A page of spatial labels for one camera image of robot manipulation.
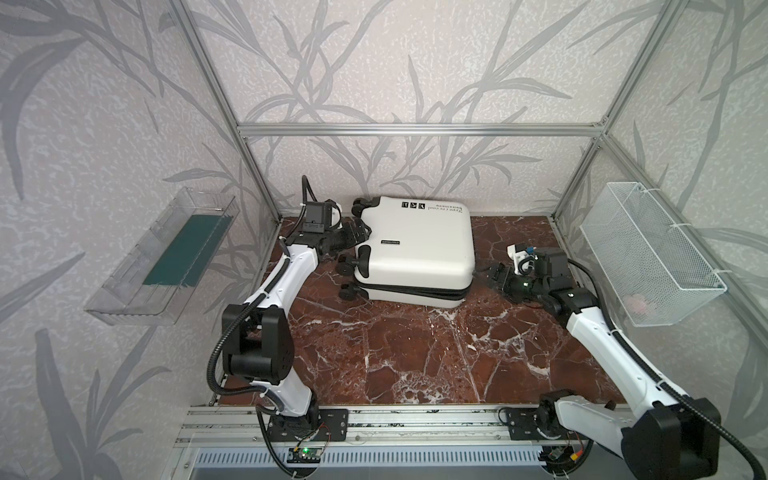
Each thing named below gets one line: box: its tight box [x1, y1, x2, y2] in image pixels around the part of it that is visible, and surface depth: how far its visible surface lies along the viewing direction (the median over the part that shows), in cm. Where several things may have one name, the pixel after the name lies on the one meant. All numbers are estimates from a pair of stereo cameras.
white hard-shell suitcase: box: [336, 196, 475, 307], surface depth 88 cm
